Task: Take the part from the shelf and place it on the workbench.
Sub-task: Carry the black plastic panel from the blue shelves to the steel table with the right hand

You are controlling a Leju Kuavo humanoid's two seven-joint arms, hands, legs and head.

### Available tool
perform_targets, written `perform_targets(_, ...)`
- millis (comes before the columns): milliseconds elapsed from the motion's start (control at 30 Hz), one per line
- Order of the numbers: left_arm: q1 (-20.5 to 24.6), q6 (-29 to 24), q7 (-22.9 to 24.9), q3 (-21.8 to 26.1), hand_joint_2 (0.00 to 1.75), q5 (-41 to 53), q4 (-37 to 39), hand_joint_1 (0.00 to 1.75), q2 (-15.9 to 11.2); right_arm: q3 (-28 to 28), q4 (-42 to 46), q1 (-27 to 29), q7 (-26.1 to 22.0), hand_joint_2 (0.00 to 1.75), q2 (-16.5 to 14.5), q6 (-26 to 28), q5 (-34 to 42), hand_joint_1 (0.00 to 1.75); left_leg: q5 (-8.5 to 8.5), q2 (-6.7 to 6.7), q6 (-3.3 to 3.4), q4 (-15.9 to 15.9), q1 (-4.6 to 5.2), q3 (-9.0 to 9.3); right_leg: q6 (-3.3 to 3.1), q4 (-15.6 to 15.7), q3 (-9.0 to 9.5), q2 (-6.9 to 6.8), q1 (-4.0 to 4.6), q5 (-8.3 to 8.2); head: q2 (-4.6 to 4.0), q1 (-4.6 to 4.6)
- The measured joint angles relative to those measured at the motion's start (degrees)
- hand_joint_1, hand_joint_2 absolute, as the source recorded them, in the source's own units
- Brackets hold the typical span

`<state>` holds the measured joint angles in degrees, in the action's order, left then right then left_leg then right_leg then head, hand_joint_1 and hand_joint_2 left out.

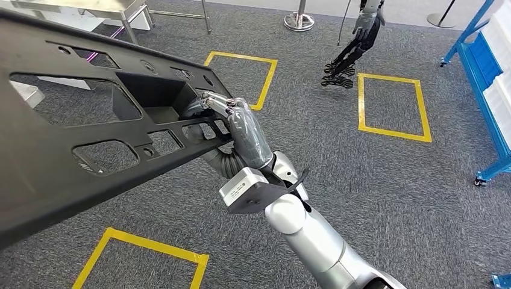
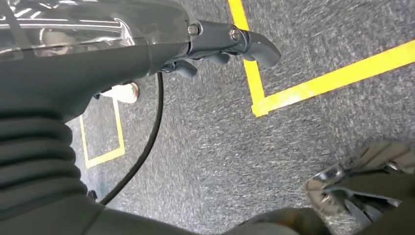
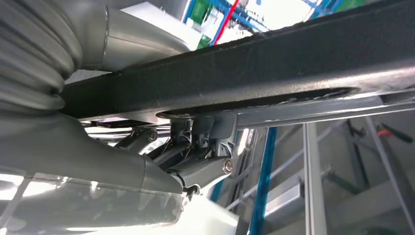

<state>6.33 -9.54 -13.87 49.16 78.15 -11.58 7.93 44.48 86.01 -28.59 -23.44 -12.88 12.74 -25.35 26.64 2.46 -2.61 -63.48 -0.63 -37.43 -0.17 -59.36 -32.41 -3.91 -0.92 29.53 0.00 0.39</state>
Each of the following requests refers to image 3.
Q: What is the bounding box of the red barrier belt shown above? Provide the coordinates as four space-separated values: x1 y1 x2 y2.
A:
210 0 241 46

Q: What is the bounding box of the blue metal post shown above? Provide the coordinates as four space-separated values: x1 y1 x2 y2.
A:
248 126 278 235

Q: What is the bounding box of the grey aluminium frame post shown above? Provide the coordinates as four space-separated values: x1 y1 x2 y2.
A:
303 122 328 235

